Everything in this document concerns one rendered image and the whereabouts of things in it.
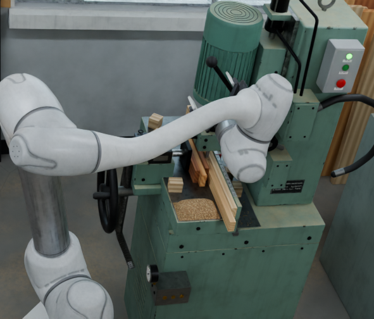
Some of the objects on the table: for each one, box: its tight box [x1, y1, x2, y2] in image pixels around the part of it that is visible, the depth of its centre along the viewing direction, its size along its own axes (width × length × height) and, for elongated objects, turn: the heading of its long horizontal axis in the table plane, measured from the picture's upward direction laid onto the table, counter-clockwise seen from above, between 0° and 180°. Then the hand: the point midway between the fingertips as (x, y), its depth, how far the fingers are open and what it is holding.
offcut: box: [148, 113, 163, 130], centre depth 276 cm, size 4×4×4 cm
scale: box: [214, 151, 237, 197], centre depth 260 cm, size 50×1×1 cm, turn 3°
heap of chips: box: [173, 199, 220, 221], centre depth 240 cm, size 9×14×4 cm, turn 93°
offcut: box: [168, 177, 184, 193], centre depth 248 cm, size 4×4×4 cm
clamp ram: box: [172, 140, 192, 171], centre depth 257 cm, size 9×8×9 cm
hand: (210, 88), depth 223 cm, fingers open, 13 cm apart
